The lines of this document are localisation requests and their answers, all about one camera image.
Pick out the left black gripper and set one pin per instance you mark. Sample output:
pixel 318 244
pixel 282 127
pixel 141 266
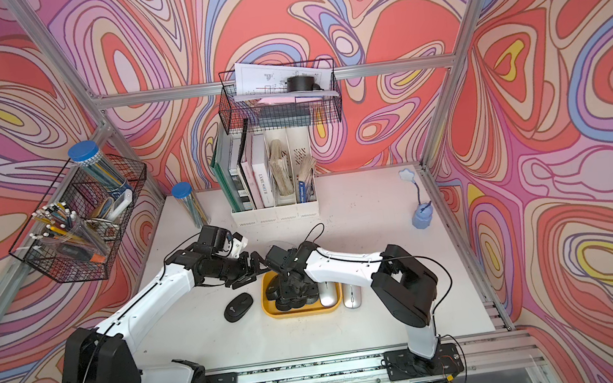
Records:
pixel 245 270

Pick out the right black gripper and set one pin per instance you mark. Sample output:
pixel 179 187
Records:
pixel 285 293

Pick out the silver mouse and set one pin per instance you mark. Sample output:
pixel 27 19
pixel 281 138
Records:
pixel 352 298
pixel 328 294

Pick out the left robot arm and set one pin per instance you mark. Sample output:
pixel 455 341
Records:
pixel 105 353

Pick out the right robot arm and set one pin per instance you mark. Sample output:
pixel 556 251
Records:
pixel 402 283

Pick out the yellow plastic storage tray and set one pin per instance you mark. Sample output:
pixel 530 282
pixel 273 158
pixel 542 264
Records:
pixel 317 308

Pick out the black mouse front left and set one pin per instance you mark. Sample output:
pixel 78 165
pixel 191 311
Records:
pixel 238 307

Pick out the silver mouse beside tray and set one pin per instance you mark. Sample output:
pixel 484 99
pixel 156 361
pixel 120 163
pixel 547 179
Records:
pixel 352 298

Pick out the blue lid pencil tube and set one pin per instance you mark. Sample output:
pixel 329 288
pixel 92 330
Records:
pixel 185 195

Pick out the white book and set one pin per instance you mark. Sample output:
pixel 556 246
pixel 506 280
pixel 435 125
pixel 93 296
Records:
pixel 261 171

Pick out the white file organizer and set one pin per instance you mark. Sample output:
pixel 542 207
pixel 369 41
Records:
pixel 292 174

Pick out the green book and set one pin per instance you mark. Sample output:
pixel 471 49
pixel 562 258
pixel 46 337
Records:
pixel 220 167

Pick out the small blue desk lamp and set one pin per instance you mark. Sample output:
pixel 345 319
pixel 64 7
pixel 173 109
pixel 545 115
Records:
pixel 423 213

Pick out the clear pen cup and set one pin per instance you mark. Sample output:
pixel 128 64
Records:
pixel 65 233

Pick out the blue lid tube in basket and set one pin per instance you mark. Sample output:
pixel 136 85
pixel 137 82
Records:
pixel 95 163

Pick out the white paper sheets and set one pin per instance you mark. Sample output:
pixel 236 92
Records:
pixel 268 82

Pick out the black tape roll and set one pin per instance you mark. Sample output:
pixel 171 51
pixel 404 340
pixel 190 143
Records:
pixel 301 83

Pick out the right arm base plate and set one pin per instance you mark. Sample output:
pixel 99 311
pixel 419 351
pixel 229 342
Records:
pixel 403 365

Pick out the black wire basket left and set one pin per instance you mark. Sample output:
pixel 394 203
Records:
pixel 107 216

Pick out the black wire basket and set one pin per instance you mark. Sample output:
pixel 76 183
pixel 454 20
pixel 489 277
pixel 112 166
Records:
pixel 271 114
pixel 107 216

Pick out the black wire basket back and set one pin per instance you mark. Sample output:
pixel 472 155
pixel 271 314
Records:
pixel 271 114

